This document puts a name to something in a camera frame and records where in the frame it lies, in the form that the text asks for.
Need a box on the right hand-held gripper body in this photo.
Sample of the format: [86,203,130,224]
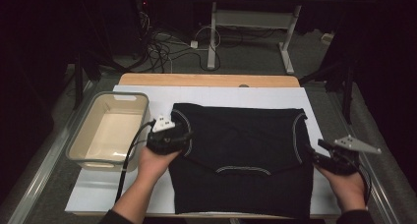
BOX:
[323,135,383,177]

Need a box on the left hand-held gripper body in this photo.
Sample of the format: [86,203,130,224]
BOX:
[146,115,194,156]

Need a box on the beige plastic basin grey rim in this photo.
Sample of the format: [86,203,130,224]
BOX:
[65,90,151,171]

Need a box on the dark knit vest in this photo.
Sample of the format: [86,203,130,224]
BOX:
[168,102,314,220]

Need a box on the person's left hand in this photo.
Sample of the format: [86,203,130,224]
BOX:
[137,147,181,186]

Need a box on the person's right hand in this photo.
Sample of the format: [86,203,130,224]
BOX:
[316,166,367,213]

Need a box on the black stand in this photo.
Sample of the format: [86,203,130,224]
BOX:
[299,60,357,125]
[73,50,102,110]

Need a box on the white table sheet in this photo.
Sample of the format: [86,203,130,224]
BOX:
[64,84,353,217]

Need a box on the white-legged desk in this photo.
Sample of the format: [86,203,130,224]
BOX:
[196,0,346,76]

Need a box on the right hand-held gripper cable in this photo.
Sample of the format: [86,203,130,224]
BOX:
[355,164,373,205]

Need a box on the hand-held gripper cable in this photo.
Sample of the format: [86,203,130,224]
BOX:
[355,164,373,205]
[114,119,156,203]

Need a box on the metal floor rail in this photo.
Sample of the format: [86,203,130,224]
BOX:
[328,89,399,224]
[6,81,99,224]

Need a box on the left hand-held gripper cable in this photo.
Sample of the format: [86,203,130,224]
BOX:
[114,119,156,203]

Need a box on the tangle of black floor cables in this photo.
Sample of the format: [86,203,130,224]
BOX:
[136,7,220,75]

